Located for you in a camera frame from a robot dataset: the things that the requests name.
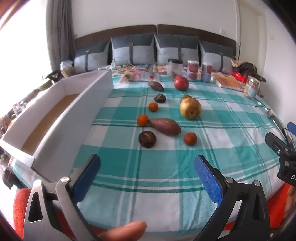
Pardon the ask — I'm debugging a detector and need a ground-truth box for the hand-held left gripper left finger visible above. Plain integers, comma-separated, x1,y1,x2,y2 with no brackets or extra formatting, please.
23,153,109,241

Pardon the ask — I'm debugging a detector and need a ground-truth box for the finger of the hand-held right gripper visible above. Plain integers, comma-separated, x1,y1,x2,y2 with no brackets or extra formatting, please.
282,122,296,145
265,132,290,154

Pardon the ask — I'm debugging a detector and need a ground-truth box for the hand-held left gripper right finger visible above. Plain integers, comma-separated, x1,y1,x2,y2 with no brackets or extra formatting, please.
194,155,271,241

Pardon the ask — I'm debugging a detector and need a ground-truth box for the white cardboard box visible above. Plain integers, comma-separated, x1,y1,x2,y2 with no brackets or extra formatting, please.
0,70,114,183

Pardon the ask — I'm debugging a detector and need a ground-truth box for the small dark sweet potato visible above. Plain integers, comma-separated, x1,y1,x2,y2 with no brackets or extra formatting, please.
148,81,165,92

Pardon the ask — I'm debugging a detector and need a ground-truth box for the person's left hand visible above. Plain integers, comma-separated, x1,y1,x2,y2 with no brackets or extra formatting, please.
98,221,147,241

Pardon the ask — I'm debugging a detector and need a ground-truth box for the teal checked blanket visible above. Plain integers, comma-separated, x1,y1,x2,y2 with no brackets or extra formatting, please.
14,76,289,232

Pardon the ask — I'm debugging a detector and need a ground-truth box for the printed tin can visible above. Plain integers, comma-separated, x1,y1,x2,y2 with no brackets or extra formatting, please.
243,76,260,99

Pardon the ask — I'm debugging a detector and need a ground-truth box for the large sweet potato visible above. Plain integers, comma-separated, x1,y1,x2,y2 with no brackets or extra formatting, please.
148,118,181,137

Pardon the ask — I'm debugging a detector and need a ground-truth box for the dark brown patterned bag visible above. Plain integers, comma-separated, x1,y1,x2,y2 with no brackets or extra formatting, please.
231,59,266,82

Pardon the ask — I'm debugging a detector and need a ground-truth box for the red packet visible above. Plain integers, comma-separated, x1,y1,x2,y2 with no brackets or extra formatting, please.
232,71,249,83

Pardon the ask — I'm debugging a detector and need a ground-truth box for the golden brown pear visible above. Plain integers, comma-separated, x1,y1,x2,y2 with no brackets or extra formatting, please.
180,98,202,120

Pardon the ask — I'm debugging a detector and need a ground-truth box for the orange book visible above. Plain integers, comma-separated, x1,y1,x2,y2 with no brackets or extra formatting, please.
211,73,246,91

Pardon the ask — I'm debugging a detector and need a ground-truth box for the red and white food box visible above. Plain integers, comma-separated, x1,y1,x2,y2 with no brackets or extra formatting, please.
187,60,200,81
200,62,213,83

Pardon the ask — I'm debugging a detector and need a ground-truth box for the pile of desk clutter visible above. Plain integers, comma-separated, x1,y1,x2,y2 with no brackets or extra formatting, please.
0,93,35,130

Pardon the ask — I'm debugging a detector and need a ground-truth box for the grey two-tone pillow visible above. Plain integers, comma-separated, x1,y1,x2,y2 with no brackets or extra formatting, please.
154,34,200,65
73,40,111,74
199,40,235,72
110,32,155,66

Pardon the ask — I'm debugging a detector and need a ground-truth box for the red apple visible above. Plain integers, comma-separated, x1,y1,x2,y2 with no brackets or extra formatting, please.
174,76,189,91

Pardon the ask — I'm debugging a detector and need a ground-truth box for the clear snack bag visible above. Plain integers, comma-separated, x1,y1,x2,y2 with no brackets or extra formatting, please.
60,60,74,77

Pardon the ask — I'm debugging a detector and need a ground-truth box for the pink printed bag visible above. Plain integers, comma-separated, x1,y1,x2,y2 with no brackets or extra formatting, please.
119,70,160,82

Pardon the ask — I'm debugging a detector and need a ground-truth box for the clear jar with black lid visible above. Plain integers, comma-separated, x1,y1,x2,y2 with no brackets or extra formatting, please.
168,59,183,78

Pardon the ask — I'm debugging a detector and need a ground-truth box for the grey curtain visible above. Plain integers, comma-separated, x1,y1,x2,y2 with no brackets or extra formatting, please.
46,0,75,70

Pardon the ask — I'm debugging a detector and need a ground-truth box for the dark strap with metal clasp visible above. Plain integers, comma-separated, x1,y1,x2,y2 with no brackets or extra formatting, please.
266,108,288,137

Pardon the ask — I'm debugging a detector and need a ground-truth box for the black cable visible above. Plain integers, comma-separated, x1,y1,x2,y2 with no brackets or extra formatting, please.
253,97,273,116

